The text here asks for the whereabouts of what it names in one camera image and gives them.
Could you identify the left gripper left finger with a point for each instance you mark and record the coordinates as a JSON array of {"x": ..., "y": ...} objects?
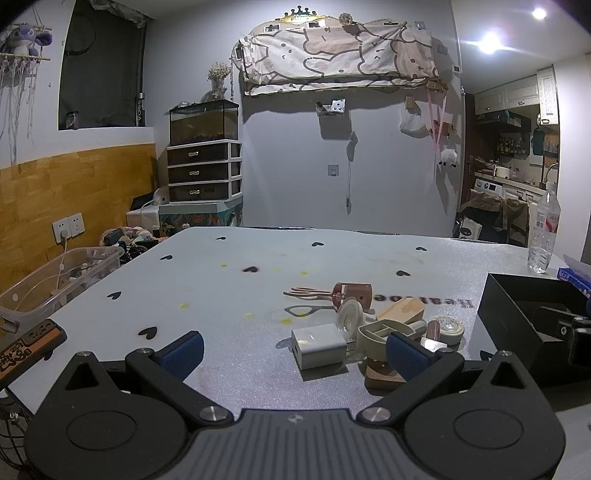
[{"x": 160, "y": 375}]

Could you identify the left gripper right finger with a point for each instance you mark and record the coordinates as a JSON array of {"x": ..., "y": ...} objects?
[{"x": 427, "y": 374}]

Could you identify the brown rectangular pad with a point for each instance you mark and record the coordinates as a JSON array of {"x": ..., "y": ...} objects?
[{"x": 381, "y": 377}]

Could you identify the grey compartment tray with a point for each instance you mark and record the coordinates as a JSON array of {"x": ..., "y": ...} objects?
[{"x": 371, "y": 338}]

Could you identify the beige wooden block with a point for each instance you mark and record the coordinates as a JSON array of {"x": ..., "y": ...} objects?
[{"x": 406, "y": 311}]

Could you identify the white round suction hook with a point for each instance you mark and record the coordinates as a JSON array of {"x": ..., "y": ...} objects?
[{"x": 350, "y": 317}]

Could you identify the pink eyelash curler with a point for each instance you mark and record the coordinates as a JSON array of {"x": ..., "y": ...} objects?
[{"x": 362, "y": 292}]

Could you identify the white power adapter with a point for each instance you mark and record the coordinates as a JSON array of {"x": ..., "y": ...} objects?
[{"x": 318, "y": 346}]

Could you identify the black storage box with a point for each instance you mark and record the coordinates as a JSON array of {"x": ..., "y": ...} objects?
[{"x": 545, "y": 322}]

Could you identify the round white tape measure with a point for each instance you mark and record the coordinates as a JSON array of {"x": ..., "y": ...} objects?
[{"x": 445, "y": 329}]

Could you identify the clear plastic storage bin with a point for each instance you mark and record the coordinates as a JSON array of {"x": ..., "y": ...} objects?
[{"x": 53, "y": 285}]

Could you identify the blue tissue pack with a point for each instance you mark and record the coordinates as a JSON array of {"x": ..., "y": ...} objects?
[{"x": 576, "y": 273}]

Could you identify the clear water bottle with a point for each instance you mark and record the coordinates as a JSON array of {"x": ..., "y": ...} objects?
[{"x": 544, "y": 232}]

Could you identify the white drawer cabinet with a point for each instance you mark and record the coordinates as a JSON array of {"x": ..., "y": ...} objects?
[{"x": 205, "y": 171}]

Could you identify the glass fish tank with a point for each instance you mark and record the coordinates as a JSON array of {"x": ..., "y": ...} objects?
[{"x": 202, "y": 122}]

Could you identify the dried flower vase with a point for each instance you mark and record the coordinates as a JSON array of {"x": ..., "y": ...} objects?
[{"x": 216, "y": 75}]

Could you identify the purple plush toy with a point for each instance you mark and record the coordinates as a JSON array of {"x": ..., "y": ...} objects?
[{"x": 25, "y": 39}]

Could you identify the white wall power socket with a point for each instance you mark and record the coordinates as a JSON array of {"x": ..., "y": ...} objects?
[{"x": 68, "y": 227}]

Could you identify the patterned cloth wall cover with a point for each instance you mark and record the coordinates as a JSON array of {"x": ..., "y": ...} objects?
[{"x": 326, "y": 53}]

